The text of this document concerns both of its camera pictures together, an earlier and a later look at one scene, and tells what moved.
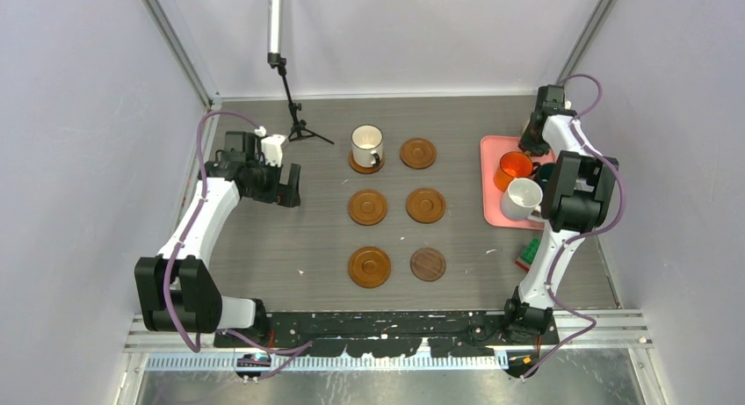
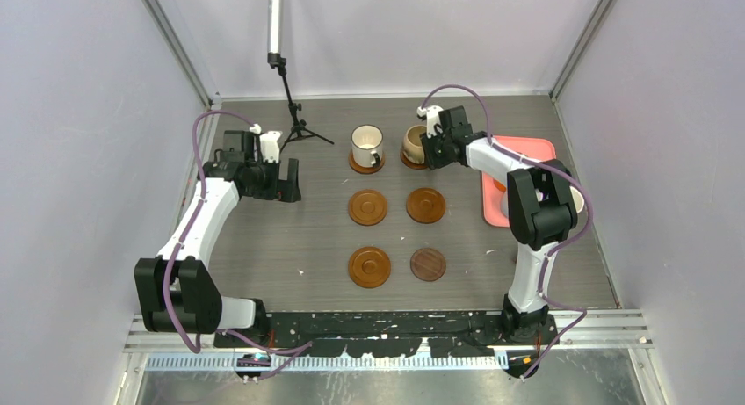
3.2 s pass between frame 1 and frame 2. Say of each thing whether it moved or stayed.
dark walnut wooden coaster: stayed
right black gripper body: moved
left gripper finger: stayed
